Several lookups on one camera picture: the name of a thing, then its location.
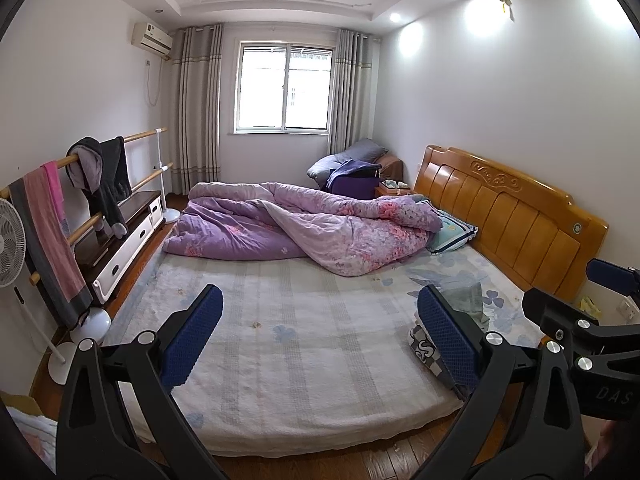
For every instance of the grey zip hoodie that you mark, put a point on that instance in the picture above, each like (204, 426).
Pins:
(468, 299)

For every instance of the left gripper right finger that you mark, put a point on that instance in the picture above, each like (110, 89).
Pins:
(545, 438)

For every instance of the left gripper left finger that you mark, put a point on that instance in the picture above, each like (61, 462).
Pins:
(96, 439)

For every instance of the pink grey hanging towel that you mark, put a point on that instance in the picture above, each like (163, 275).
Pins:
(48, 248)

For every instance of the white standing fan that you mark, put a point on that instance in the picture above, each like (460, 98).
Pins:
(13, 278)

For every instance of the teal striped pillow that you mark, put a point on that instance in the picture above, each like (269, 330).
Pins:
(454, 234)

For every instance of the purple floral duvet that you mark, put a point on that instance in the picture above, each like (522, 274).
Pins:
(273, 221)

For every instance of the window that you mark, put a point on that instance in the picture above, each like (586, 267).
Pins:
(283, 88)

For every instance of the wooden headboard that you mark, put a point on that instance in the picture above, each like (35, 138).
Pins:
(532, 232)

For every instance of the far wooden nightstand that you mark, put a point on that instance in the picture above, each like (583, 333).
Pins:
(391, 187)

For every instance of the purple cloth on chair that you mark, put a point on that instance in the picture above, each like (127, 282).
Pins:
(355, 179)

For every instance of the grey curtain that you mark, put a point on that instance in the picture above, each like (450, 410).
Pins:
(194, 106)
(353, 86)

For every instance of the right grey curtain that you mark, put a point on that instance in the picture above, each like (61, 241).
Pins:
(353, 86)

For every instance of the left grey curtain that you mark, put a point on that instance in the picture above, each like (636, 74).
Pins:
(194, 106)

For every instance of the wooden clothes rack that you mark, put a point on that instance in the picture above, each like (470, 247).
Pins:
(156, 175)

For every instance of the cardboard box with cloth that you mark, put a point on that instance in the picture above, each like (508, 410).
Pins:
(38, 430)

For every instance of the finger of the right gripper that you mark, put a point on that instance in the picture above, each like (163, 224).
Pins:
(624, 281)

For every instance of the white air conditioner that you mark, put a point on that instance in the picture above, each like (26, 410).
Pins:
(150, 38)

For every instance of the black grey hanging jacket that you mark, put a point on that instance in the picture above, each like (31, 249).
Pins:
(101, 173)

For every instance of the white drawer cabinet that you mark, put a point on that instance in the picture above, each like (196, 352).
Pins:
(103, 259)

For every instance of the grey pillow on chair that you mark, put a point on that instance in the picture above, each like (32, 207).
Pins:
(365, 150)

